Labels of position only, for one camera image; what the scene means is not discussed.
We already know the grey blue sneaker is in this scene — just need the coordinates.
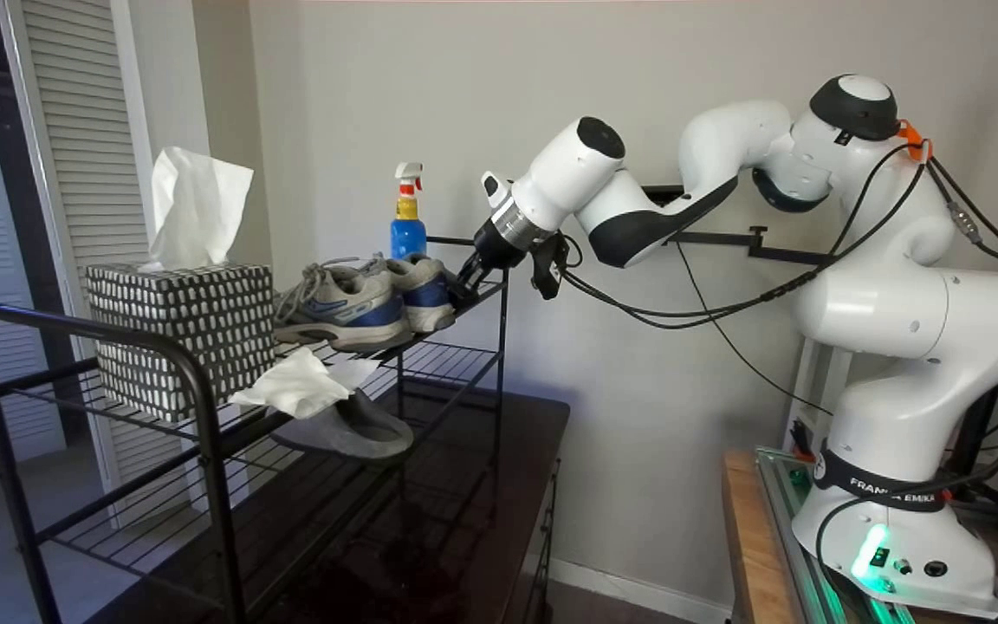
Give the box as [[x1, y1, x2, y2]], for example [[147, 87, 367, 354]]
[[388, 252, 459, 337], [269, 258, 419, 356]]

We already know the white tissue sheet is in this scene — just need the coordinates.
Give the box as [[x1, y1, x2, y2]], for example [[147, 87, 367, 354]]
[[150, 142, 255, 273]]

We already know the dark wooden dresser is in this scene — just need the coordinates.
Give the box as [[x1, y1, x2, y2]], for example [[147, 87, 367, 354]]
[[88, 393, 575, 624]]

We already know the black cable bundle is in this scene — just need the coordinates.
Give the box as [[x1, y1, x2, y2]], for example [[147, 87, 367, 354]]
[[556, 126, 998, 420]]

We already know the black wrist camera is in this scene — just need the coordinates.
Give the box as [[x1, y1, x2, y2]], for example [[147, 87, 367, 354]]
[[527, 233, 579, 303]]

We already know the black white patterned tissue box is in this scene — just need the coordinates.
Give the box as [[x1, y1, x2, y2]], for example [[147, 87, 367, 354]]
[[82, 260, 281, 423]]

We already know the blue stain remover spray bottle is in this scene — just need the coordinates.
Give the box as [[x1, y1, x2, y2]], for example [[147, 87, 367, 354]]
[[388, 159, 430, 266]]

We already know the light wooden table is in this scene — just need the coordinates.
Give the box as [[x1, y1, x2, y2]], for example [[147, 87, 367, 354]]
[[722, 447, 813, 624]]

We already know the black wire shoe rack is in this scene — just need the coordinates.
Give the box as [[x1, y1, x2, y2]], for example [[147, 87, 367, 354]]
[[0, 233, 515, 624]]

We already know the crumpled white tissue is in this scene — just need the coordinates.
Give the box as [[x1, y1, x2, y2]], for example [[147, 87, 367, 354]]
[[228, 343, 386, 420]]

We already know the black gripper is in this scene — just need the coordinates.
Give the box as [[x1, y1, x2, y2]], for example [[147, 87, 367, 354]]
[[454, 223, 543, 303]]

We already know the white louvred closet door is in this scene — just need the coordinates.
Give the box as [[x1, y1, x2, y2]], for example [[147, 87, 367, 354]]
[[0, 0, 164, 488]]

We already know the aluminium mounting rail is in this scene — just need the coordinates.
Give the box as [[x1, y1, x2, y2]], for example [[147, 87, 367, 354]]
[[757, 443, 909, 624]]

